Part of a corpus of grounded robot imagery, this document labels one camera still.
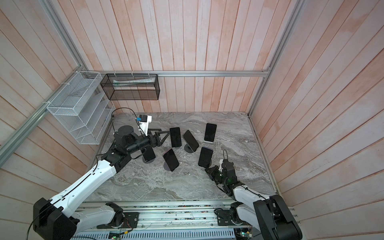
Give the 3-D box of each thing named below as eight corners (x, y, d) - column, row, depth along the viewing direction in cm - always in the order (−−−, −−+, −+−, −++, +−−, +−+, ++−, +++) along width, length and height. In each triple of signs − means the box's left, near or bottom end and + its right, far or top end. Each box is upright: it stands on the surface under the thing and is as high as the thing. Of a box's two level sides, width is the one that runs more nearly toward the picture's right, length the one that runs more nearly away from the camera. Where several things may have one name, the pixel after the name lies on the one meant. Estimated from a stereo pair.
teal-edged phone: (182, 147, 103) (181, 136, 92) (187, 141, 107) (187, 129, 96) (193, 154, 100) (194, 143, 89) (198, 147, 103) (199, 136, 92)
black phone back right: (203, 141, 107) (205, 128, 96) (205, 135, 110) (207, 122, 99) (213, 143, 106) (216, 130, 95) (214, 137, 109) (217, 124, 98)
